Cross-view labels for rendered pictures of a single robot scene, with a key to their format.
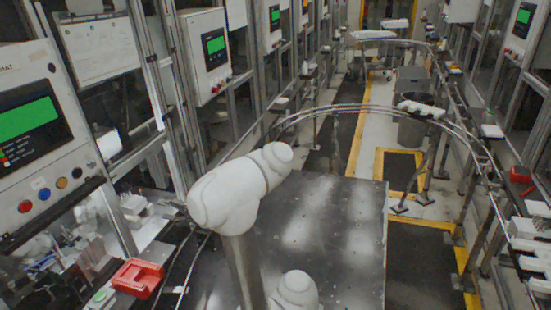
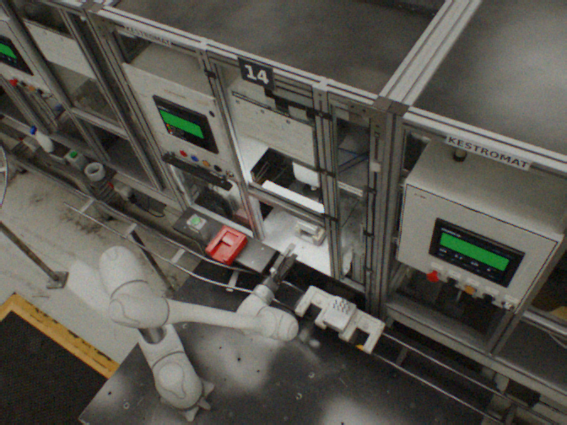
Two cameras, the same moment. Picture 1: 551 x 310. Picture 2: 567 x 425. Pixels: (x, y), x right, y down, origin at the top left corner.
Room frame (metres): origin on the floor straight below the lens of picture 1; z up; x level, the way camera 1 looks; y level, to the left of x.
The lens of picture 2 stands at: (1.58, -0.54, 2.99)
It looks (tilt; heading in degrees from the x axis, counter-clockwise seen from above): 55 degrees down; 111
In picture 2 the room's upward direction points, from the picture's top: 12 degrees counter-clockwise
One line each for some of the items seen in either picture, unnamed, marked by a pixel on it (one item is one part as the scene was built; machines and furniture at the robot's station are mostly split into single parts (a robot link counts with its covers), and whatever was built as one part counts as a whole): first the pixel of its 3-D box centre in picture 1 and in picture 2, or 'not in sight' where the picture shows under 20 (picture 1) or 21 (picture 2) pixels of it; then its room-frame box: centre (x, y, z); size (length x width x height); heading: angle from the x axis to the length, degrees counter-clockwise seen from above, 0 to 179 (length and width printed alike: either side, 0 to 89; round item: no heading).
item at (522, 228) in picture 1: (531, 225); not in sight; (0.96, -1.12, 0.92); 0.13 x 0.10 x 0.09; 69
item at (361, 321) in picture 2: not in sight; (339, 320); (1.39, 0.32, 0.84); 0.36 x 0.14 x 0.10; 159
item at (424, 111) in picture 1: (420, 111); not in sight; (2.46, -1.31, 0.84); 0.37 x 0.14 x 0.10; 37
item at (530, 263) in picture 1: (534, 259); not in sight; (0.86, -1.08, 0.84); 0.37 x 0.14 x 0.10; 159
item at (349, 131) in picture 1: (353, 93); not in sight; (5.36, -1.53, 0.01); 5.85 x 0.59 x 0.01; 159
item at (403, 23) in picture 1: (393, 42); not in sight; (7.22, -2.89, 0.48); 0.84 x 0.58 x 0.97; 167
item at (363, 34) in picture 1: (371, 54); not in sight; (6.17, -2.06, 0.48); 0.88 x 0.56 x 0.96; 87
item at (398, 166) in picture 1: (399, 170); not in sight; (2.79, -1.37, 0.01); 1.00 x 0.55 x 0.01; 159
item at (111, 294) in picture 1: (104, 306); (200, 227); (0.68, 0.64, 0.97); 0.08 x 0.08 x 0.12; 69
